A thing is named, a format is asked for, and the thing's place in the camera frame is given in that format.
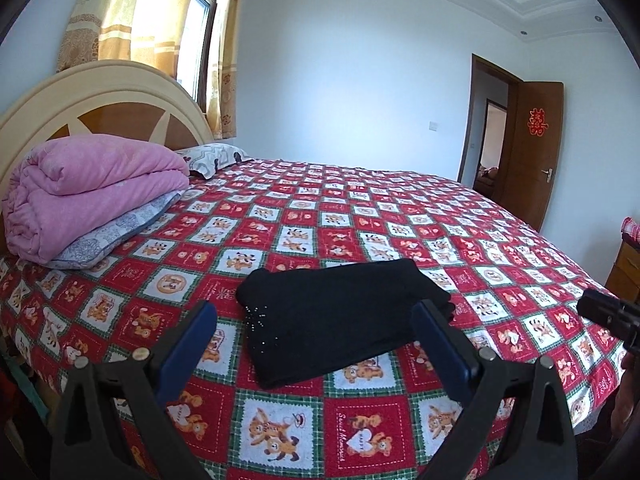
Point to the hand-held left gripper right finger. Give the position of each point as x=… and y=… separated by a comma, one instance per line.
x=445, y=355

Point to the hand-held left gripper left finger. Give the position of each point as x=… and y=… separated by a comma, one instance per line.
x=187, y=350

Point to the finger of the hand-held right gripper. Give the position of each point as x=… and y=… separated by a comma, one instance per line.
x=597, y=307

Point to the black pants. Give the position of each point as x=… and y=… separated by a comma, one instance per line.
x=330, y=315

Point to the wooden dresser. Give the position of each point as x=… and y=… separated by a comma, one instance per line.
x=627, y=272

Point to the red checkered cloth bundle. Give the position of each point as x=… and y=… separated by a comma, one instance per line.
x=632, y=232

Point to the grey patterned pillow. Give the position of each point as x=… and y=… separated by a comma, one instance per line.
x=115, y=234

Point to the brown wooden door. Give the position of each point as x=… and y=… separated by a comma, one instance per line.
x=530, y=185

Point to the red checkered printed bed sheet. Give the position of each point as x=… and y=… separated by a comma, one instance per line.
x=380, y=210

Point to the pink folded quilt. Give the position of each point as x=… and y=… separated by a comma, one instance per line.
x=90, y=185

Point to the white patterned pillow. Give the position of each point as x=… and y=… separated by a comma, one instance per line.
x=215, y=157

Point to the red paper door decoration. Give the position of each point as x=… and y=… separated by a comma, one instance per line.
x=537, y=121

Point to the cream wooden headboard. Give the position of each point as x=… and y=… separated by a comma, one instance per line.
x=100, y=80

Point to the yellow patterned curtain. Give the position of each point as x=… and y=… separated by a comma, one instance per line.
x=227, y=60
x=130, y=10

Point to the window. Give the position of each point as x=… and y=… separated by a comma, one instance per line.
x=201, y=35

